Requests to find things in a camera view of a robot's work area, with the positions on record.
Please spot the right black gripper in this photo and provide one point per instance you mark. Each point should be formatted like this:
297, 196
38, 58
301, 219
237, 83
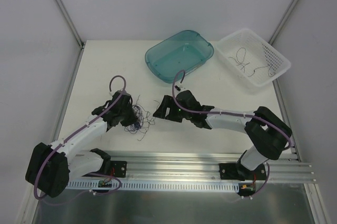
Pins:
173, 109

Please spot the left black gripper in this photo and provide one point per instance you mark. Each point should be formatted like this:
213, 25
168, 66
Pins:
129, 113

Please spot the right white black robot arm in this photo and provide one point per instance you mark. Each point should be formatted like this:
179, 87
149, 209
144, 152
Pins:
267, 132

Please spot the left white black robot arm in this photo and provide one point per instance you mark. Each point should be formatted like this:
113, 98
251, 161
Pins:
53, 166

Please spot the teal transparent plastic tub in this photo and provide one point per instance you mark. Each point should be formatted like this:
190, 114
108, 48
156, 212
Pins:
186, 50

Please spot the white perforated plastic basket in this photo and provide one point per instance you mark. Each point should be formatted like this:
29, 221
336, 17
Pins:
251, 60

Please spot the aluminium mounting rail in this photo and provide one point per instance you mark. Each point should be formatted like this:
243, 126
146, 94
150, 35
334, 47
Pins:
205, 167

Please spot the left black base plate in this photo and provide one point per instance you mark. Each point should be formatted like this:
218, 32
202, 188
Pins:
116, 168

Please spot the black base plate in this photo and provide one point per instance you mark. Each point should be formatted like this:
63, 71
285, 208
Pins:
116, 168
231, 171

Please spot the white slotted cable duct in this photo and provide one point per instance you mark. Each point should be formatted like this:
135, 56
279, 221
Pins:
143, 185

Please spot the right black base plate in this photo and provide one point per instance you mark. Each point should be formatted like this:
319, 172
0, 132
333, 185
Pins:
231, 171

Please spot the left aluminium frame post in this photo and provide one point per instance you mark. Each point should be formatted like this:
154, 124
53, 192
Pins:
70, 24

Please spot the aluminium frame post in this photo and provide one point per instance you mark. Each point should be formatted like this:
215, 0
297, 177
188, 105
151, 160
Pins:
286, 15
70, 24

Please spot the right aluminium frame post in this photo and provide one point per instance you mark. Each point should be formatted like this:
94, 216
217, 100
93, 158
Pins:
286, 15

